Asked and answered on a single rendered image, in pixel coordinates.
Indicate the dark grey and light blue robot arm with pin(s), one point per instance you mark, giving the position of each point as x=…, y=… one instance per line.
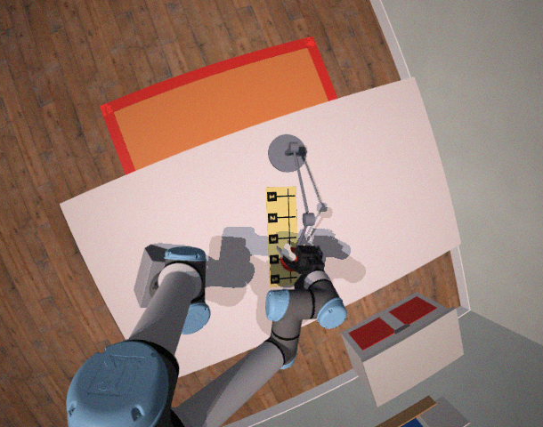
x=127, y=384

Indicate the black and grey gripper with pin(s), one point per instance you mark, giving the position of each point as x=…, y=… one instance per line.
x=305, y=255

